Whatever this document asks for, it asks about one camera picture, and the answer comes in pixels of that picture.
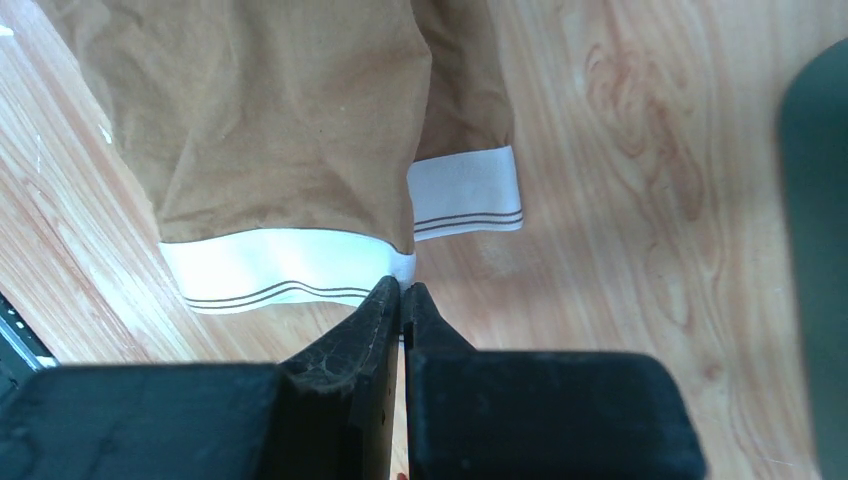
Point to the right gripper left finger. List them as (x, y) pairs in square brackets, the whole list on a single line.
[(324, 413)]

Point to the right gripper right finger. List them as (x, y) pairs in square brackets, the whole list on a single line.
[(484, 414)]

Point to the brown underwear white waistband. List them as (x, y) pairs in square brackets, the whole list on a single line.
[(296, 151)]

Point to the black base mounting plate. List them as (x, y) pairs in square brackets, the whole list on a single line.
[(23, 354)]

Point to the green compartment tray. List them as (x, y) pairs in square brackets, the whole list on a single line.
[(812, 131)]

